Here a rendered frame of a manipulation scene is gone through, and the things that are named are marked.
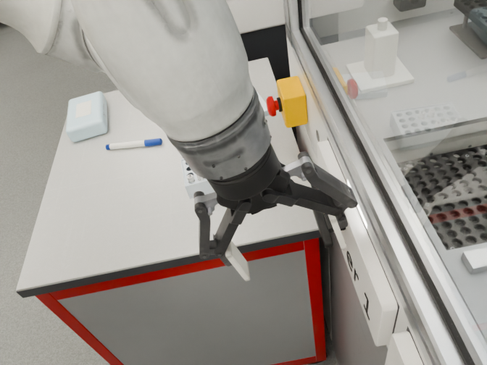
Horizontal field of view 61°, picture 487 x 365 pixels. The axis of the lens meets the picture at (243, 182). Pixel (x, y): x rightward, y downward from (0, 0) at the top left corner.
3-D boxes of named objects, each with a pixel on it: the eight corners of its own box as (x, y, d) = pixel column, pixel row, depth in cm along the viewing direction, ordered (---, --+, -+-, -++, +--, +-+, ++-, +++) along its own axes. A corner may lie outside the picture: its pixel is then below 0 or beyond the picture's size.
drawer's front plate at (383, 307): (376, 348, 53) (383, 309, 45) (319, 187, 73) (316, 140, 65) (389, 345, 53) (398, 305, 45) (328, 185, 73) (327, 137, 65)
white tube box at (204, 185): (190, 198, 84) (185, 186, 82) (185, 171, 90) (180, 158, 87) (248, 182, 85) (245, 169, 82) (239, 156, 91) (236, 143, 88)
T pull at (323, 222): (325, 250, 55) (325, 244, 54) (311, 208, 60) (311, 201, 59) (351, 245, 55) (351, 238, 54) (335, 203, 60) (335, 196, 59)
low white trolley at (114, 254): (150, 408, 130) (14, 290, 76) (154, 248, 174) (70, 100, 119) (331, 374, 128) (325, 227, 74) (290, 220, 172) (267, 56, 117)
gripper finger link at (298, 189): (254, 176, 47) (260, 167, 46) (333, 198, 51) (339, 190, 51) (259, 201, 44) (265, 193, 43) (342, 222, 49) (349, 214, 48)
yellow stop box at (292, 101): (282, 129, 82) (279, 100, 77) (276, 108, 87) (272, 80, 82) (308, 124, 82) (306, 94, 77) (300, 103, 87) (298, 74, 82)
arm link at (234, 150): (262, 118, 33) (284, 166, 37) (247, 61, 40) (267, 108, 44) (161, 158, 35) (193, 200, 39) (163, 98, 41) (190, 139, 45)
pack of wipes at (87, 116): (109, 134, 105) (101, 119, 101) (72, 144, 104) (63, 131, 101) (108, 102, 115) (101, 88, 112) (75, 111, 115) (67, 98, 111)
